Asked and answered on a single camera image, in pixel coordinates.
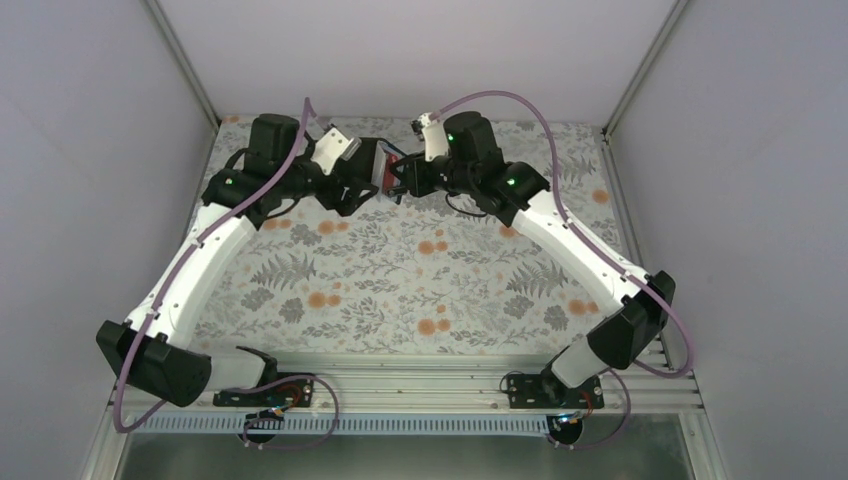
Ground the dark red card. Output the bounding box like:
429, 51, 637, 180
381, 154, 401, 196

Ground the black leather card holder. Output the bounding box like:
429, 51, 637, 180
337, 137, 402, 199

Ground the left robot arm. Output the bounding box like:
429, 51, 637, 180
96, 114, 384, 407

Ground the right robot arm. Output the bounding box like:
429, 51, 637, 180
390, 111, 676, 388

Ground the floral patterned table mat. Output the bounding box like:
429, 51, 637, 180
177, 115, 631, 356

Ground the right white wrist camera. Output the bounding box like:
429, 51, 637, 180
411, 112, 450, 162

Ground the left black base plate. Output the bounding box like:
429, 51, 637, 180
212, 372, 315, 409

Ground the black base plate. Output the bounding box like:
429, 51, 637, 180
499, 371, 605, 410
212, 372, 315, 409

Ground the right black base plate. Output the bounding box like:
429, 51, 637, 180
499, 371, 605, 410

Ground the aluminium rail frame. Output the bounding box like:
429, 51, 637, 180
107, 353, 705, 416

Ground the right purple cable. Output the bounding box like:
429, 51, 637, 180
430, 90, 696, 452

